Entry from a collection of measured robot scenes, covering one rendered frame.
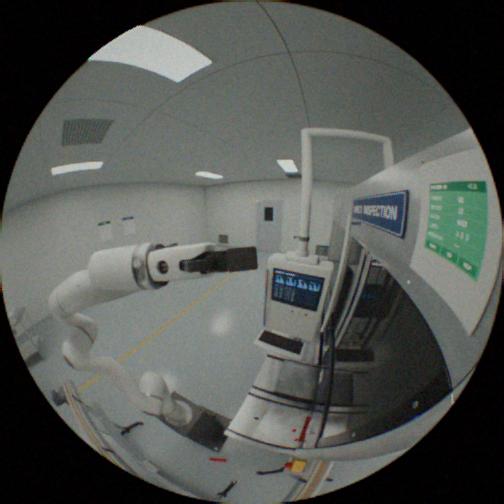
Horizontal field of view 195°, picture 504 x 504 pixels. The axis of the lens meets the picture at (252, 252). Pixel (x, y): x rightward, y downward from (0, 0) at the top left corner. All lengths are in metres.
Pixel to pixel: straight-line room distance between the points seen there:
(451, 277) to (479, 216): 0.10
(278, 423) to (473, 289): 1.03
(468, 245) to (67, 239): 5.21
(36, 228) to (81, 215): 1.53
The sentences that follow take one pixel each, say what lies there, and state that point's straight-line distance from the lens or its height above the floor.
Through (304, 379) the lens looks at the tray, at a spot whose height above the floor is 0.88.
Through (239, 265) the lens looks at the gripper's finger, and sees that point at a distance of 0.19.
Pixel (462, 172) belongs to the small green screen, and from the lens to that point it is 0.29.
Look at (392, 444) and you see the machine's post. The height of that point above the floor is 1.67.
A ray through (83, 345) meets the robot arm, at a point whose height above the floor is 1.59.
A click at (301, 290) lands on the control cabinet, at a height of 1.34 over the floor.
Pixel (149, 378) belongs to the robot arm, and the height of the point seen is 1.28.
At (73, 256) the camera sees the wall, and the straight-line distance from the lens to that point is 5.02.
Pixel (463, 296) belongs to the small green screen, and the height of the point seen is 1.88.
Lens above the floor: 1.95
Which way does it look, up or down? 18 degrees down
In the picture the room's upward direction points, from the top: straight up
